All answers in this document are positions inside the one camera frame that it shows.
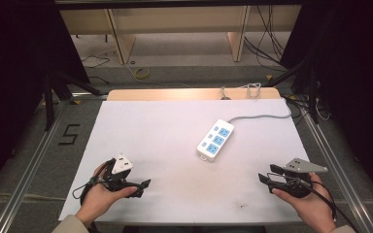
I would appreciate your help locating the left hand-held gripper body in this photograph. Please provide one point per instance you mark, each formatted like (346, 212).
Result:
(120, 168)

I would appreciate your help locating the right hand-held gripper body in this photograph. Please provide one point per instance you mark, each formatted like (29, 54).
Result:
(299, 181)

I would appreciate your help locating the person's right hand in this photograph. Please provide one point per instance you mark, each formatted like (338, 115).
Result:
(309, 205)

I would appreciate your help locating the person's left hand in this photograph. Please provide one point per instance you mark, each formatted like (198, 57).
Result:
(105, 197)

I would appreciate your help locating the white board table cover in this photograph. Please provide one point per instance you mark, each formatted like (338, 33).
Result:
(162, 136)

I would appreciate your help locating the white power strip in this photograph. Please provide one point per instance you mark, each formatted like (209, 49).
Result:
(215, 140)

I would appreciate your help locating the black stand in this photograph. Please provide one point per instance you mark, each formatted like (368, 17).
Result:
(312, 97)
(50, 103)

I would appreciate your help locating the wooden table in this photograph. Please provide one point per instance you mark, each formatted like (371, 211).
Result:
(175, 93)

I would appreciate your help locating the yellow tape roll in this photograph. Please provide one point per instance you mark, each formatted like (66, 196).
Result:
(141, 73)

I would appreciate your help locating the black curtain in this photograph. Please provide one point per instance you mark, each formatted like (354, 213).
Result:
(13, 81)
(353, 81)

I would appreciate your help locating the aluminium rail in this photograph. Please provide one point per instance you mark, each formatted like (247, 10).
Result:
(29, 168)
(336, 161)

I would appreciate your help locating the wooden desk frame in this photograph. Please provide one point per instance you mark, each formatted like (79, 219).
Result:
(123, 42)

